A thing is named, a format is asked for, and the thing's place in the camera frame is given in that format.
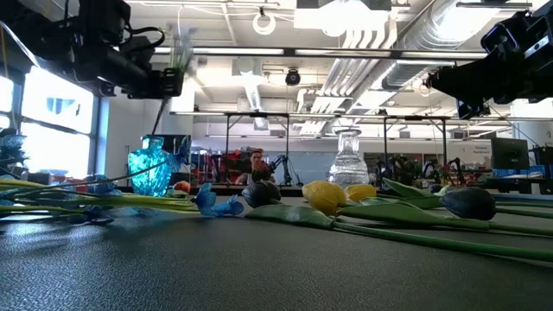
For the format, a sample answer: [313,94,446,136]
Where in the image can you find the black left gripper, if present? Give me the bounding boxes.
[71,42,186,99]

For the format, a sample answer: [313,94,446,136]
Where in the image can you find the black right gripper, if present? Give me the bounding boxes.
[425,41,553,121]

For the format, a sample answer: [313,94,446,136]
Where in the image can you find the yellow artificial tulip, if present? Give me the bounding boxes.
[345,176,446,209]

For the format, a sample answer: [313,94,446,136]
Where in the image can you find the large yellow tulip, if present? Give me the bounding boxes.
[240,180,553,263]

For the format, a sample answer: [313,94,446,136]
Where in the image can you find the green tulip stem with leaves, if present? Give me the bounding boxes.
[301,180,553,238]

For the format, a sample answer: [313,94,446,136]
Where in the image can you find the blue glass vase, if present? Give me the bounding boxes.
[127,135,174,198]

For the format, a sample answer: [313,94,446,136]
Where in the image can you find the clear glass vase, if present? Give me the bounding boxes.
[327,127,371,189]

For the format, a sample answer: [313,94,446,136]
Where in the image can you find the black computer monitor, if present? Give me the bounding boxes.
[490,136,531,170]

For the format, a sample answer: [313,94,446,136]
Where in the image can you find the person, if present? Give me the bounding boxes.
[235,148,277,186]

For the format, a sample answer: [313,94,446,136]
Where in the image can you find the black metal rig frame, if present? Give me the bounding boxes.
[223,111,291,187]
[382,114,450,178]

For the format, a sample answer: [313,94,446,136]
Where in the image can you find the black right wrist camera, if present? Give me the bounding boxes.
[480,10,553,60]

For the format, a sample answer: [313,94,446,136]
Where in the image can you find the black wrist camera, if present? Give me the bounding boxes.
[77,0,133,47]
[480,10,553,60]

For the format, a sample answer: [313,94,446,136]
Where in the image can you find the silver ventilation duct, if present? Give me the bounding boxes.
[379,0,489,92]

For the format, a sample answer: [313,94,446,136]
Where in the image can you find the overhead frame light bar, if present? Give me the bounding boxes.
[150,46,489,60]

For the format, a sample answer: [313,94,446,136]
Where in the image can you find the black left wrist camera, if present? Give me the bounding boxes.
[77,0,133,47]

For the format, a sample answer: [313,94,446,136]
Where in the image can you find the white cable coil ring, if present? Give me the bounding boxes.
[251,11,277,37]

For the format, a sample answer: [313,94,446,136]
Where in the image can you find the black overhead camera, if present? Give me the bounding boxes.
[283,67,302,87]

